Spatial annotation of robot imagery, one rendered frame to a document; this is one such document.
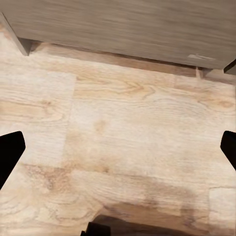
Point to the dishwasher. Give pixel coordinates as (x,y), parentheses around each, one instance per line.
(193,32)

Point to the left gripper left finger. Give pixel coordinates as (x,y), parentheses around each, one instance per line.
(12,146)

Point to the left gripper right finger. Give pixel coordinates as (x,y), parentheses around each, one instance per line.
(228,146)

